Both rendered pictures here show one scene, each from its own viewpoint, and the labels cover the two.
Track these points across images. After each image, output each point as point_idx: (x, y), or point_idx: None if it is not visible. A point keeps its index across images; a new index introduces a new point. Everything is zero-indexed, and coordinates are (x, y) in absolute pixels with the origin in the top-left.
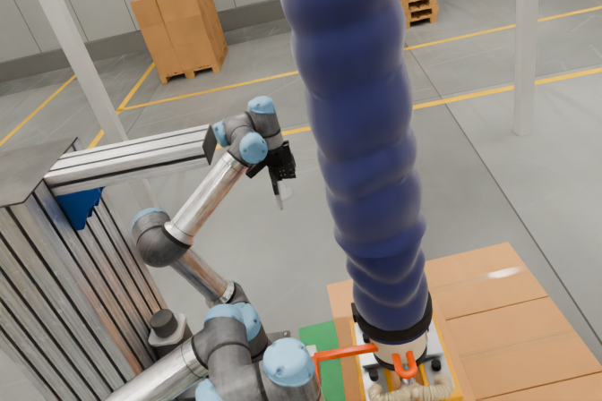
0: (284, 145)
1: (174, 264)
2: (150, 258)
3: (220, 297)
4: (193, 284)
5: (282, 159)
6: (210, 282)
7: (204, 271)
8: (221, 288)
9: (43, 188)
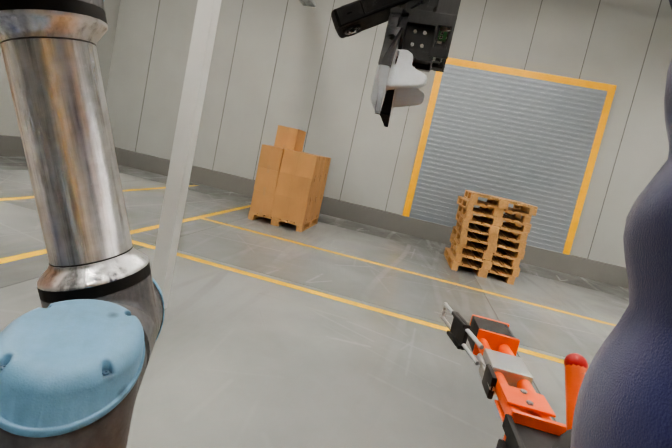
0: None
1: (15, 59)
2: None
3: (81, 267)
4: (34, 171)
5: (433, 9)
6: (81, 196)
7: (87, 154)
8: (102, 244)
9: None
